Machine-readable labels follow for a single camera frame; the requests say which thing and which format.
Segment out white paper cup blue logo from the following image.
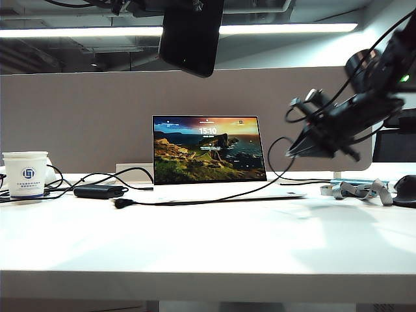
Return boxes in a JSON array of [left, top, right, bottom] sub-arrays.
[[2, 151, 49, 200]]

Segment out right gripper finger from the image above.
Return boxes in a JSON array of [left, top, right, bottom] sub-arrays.
[[287, 134, 336, 159], [285, 124, 322, 153]]

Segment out black mesh office chair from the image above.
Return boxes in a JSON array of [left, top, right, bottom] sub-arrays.
[[371, 108, 416, 164]]

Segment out grey lanyard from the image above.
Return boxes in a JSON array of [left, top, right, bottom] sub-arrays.
[[319, 178, 395, 207]]

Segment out black computer mouse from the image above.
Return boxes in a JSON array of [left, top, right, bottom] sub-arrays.
[[391, 175, 416, 209]]

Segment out grey fabric desk divider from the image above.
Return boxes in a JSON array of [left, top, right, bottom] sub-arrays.
[[0, 66, 373, 175]]

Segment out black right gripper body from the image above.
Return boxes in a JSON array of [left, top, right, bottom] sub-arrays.
[[302, 93, 406, 163]]

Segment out black laptop power cable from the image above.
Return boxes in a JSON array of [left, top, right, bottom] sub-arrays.
[[0, 164, 155, 204]]

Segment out black charger cable with plug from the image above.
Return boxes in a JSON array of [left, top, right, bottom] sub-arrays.
[[111, 136, 334, 210]]

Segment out black smartphone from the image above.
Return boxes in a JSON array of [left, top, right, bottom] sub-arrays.
[[157, 0, 226, 79]]

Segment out black power adapter brick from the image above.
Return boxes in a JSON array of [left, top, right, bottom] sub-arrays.
[[73, 184, 129, 200]]

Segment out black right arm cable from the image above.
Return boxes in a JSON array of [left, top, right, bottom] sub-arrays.
[[285, 3, 416, 124]]

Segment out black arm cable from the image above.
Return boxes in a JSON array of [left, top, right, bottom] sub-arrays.
[[285, 3, 416, 124], [45, 0, 98, 8]]

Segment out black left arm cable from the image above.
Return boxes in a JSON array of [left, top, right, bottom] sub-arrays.
[[45, 0, 98, 8]]

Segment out white laptop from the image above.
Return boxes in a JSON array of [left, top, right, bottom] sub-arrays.
[[151, 114, 307, 205]]

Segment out teal book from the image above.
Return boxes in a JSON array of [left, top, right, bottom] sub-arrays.
[[330, 177, 391, 188]]

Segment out long ceiling light strip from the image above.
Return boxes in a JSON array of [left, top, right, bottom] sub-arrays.
[[0, 23, 359, 40]]

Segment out white desk socket box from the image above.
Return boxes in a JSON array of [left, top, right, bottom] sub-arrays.
[[115, 163, 154, 176]]

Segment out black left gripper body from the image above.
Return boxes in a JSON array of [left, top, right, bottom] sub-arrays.
[[96, 0, 144, 16]]

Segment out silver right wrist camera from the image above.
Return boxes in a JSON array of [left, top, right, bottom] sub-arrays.
[[290, 88, 330, 113]]

